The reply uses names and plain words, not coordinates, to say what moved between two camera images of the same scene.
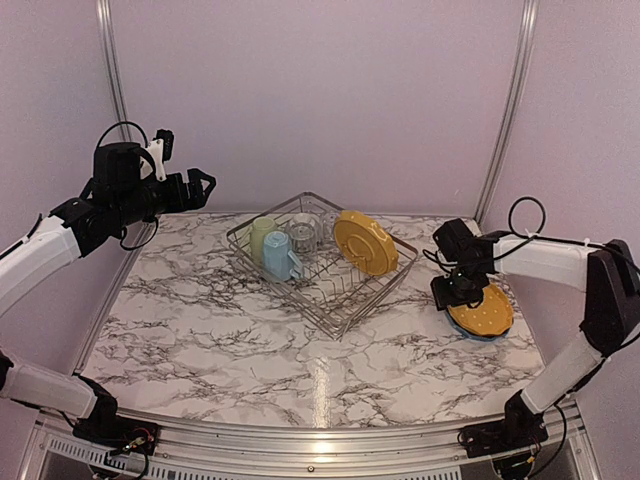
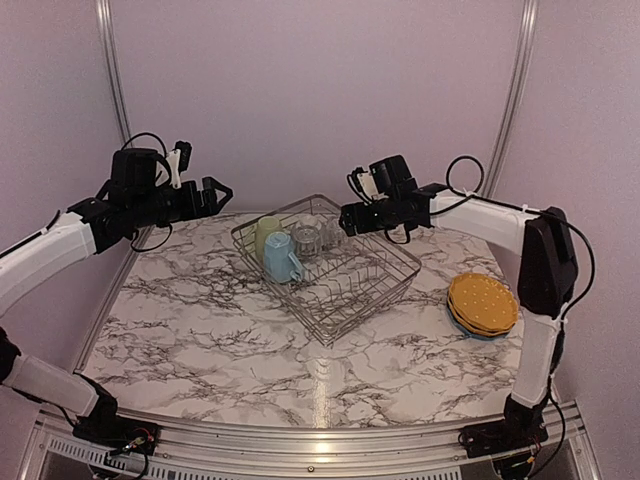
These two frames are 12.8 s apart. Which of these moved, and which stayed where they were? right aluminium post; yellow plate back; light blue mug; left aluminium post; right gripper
Moved: yellow plate back; right gripper
Stayed: left aluminium post; right aluminium post; light blue mug
